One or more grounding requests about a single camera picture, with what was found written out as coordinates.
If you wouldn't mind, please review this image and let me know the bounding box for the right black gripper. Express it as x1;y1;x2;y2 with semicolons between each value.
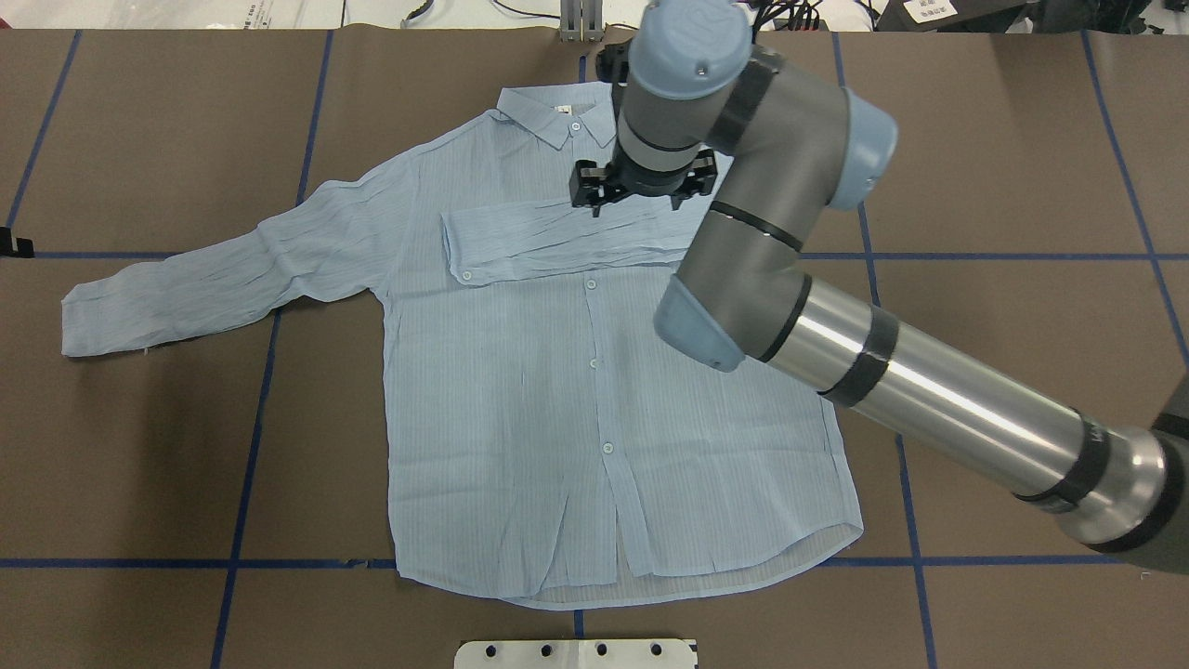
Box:
568;149;719;217

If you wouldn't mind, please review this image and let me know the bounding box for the light blue button shirt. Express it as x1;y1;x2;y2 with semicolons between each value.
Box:
62;82;866;610

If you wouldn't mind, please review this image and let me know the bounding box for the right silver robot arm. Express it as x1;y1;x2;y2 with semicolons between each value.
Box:
568;1;1185;574

